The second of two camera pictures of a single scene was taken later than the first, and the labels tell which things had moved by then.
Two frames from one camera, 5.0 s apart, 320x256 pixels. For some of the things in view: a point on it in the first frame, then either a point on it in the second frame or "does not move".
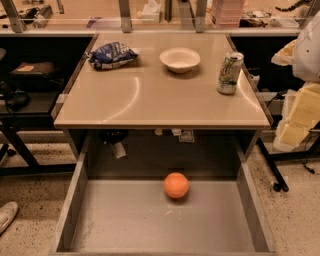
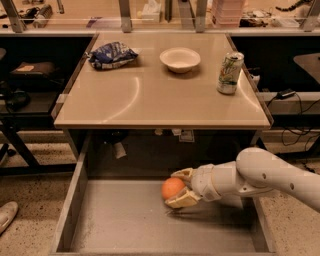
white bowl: [179, 59] does not move
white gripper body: [308, 56] to [202, 182]
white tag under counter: [119, 150] does not move
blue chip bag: [110, 54] does not move
